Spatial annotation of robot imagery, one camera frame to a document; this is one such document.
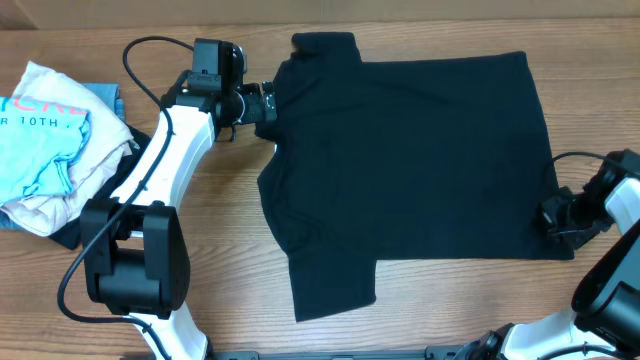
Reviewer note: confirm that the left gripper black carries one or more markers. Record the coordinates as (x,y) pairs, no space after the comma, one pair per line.
(254,110)

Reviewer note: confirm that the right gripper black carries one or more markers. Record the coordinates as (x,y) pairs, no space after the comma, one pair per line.
(554,229)

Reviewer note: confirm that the black t-shirt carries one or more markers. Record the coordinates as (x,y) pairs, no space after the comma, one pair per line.
(431,159)

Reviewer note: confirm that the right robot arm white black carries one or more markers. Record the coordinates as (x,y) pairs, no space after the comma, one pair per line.
(603,318)

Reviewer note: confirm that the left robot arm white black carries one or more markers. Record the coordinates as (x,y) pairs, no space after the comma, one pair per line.
(136,261)

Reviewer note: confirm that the beige folded garment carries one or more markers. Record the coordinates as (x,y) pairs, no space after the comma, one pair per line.
(108,143)

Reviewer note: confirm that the light blue printed t-shirt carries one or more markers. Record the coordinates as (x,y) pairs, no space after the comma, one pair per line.
(39,142)

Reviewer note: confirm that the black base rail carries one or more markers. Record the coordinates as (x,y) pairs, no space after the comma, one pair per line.
(447,352)

